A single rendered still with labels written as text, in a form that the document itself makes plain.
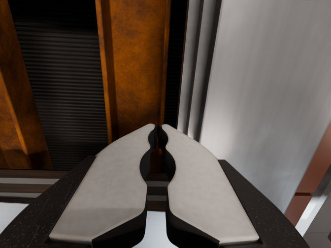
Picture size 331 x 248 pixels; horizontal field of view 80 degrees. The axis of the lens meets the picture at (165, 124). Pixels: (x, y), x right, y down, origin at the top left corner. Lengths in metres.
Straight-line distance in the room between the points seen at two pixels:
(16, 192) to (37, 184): 0.02
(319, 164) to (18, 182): 0.28
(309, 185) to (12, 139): 0.42
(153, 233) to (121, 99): 0.19
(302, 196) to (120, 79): 0.26
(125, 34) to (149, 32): 0.03
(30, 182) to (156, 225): 0.13
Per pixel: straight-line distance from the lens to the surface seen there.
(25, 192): 0.23
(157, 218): 0.20
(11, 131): 0.41
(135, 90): 0.31
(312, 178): 0.25
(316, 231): 2.17
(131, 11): 0.29
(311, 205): 0.56
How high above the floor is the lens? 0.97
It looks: 62 degrees down
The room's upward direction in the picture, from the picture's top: 177 degrees clockwise
